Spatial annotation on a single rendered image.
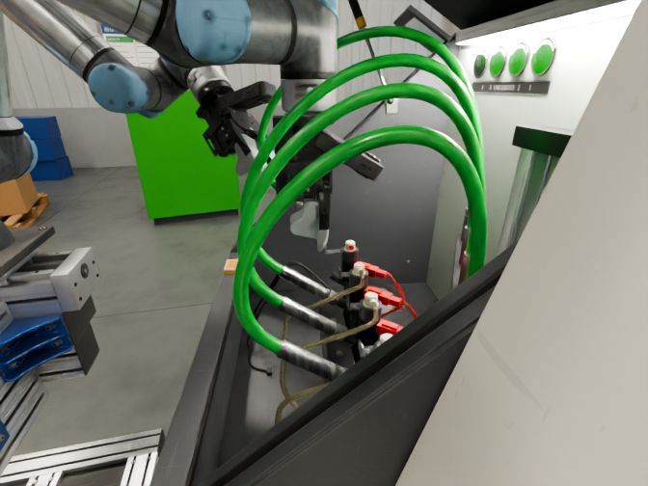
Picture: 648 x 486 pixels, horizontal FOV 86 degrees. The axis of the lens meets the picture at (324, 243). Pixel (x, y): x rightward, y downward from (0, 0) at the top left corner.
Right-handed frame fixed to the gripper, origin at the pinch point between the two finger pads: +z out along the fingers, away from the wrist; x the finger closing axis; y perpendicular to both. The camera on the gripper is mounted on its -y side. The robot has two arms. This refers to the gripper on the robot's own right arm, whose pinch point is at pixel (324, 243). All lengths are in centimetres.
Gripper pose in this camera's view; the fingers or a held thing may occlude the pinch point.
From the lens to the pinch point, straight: 57.1
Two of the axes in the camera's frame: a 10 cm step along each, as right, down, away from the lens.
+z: 0.0, 9.1, 4.2
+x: 0.9, 4.1, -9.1
